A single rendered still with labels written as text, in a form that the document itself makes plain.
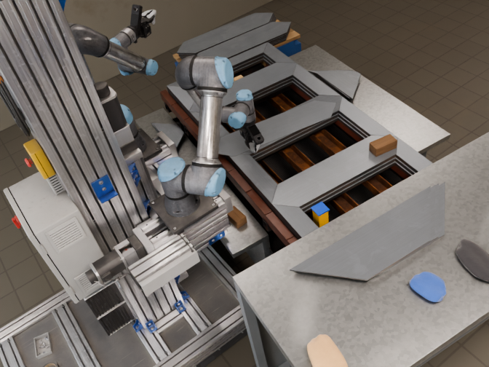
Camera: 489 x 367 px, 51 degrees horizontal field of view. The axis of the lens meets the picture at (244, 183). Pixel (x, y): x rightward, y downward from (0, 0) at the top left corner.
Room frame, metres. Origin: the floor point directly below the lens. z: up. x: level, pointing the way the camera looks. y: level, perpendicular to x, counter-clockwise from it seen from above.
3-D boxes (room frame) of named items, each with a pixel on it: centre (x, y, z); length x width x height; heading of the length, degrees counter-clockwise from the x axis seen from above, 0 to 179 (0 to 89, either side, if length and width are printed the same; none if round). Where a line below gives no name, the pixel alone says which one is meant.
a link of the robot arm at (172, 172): (1.51, 0.27, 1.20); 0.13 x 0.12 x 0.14; 65
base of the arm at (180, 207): (1.51, 0.28, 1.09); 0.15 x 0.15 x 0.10
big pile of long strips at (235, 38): (3.16, -0.13, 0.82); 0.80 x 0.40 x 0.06; 112
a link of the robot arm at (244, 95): (1.95, -0.08, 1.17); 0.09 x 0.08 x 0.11; 155
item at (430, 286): (0.89, -0.54, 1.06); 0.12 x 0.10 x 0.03; 37
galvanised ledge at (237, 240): (2.11, 0.27, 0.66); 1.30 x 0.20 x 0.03; 22
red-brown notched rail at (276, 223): (1.97, 0.09, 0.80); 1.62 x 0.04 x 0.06; 22
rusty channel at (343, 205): (2.11, -0.26, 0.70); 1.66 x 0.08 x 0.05; 22
